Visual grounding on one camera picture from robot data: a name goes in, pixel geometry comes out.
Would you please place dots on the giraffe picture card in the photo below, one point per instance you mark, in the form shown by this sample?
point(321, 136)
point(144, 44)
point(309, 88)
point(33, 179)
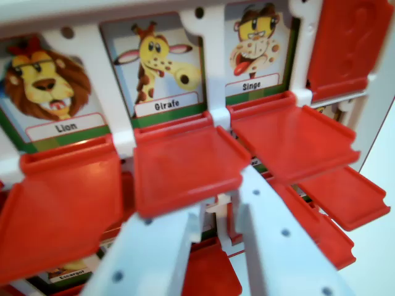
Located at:
point(154, 61)

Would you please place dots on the upright red flap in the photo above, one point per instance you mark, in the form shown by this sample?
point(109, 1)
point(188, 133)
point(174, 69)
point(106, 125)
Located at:
point(339, 46)

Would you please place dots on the red flap under lion card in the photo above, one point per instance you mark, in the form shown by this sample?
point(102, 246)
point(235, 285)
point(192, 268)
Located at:
point(61, 209)

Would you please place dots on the red and white game board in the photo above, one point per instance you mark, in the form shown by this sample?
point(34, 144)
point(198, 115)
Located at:
point(213, 61)

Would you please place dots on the red folded-out flap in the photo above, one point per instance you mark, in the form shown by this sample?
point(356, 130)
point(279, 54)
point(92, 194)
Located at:
point(345, 200)
point(210, 271)
point(327, 237)

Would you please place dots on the red flap under monkey card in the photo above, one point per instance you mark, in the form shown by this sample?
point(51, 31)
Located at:
point(287, 138)

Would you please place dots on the lion picture card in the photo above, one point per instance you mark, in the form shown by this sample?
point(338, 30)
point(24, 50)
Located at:
point(46, 83)

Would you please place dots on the monkey picture card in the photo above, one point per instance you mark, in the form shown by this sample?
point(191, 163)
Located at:
point(256, 46)

